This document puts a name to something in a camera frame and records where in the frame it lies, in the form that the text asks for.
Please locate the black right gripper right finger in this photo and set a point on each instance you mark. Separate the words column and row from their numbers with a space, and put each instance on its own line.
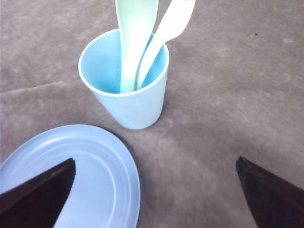
column 273, row 202

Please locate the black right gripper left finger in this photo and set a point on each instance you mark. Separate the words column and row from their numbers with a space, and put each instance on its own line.
column 38, row 202

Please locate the light blue plastic cup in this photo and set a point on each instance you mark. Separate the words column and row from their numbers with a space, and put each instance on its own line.
column 99, row 68

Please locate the mint green plastic spoon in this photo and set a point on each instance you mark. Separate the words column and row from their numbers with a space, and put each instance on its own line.
column 136, row 19

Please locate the white plastic fork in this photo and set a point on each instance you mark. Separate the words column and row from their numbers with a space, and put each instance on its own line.
column 172, row 24

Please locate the blue plastic plate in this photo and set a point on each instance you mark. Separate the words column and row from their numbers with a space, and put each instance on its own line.
column 106, row 188

